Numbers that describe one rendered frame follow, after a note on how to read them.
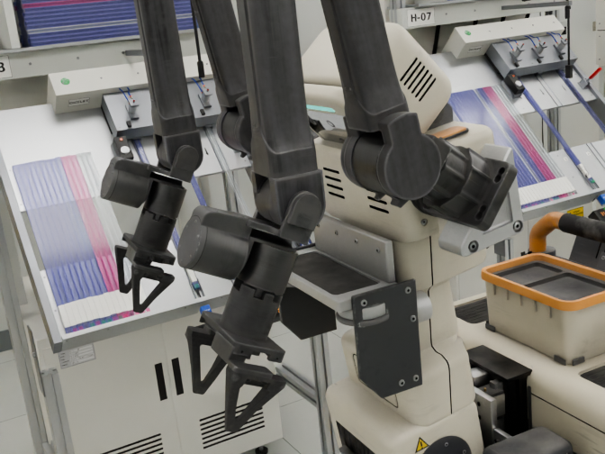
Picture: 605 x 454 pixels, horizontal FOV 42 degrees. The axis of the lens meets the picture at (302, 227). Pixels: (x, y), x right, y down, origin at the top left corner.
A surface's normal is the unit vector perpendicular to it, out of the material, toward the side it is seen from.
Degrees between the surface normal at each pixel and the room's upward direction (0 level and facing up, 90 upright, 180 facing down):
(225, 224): 91
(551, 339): 92
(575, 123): 90
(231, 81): 81
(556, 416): 90
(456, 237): 54
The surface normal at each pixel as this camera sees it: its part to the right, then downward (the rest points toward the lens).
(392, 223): -0.87, 0.34
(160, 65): 0.39, 0.21
